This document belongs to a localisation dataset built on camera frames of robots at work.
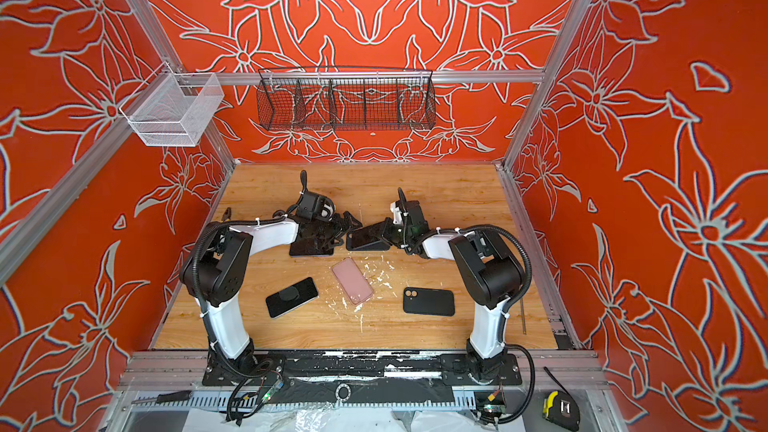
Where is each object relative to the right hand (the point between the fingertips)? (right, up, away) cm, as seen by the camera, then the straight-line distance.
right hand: (366, 230), depth 93 cm
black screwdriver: (-48, -37, -23) cm, 65 cm away
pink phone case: (-4, -15, -4) cm, 16 cm away
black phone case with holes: (+17, -19, -9) cm, 28 cm away
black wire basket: (-25, +44, +8) cm, 51 cm away
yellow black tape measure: (+45, -37, -27) cm, 64 cm away
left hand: (-4, 0, +2) cm, 4 cm away
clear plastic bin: (-61, +39, -1) cm, 72 cm away
